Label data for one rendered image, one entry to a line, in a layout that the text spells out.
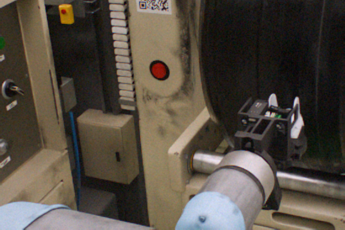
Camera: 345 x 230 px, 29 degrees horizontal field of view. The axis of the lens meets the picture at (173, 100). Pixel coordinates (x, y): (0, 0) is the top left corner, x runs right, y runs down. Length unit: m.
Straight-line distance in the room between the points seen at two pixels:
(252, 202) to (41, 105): 0.70
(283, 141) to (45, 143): 0.67
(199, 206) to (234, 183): 0.06
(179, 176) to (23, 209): 0.83
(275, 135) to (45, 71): 0.59
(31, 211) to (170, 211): 1.05
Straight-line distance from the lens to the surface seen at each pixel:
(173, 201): 1.50
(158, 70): 1.34
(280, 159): 0.92
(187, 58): 1.31
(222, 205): 0.75
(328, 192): 1.25
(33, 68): 1.36
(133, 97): 1.42
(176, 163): 1.28
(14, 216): 0.48
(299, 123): 1.00
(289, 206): 1.26
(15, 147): 1.36
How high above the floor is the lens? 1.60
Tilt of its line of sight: 27 degrees down
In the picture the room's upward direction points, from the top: 4 degrees counter-clockwise
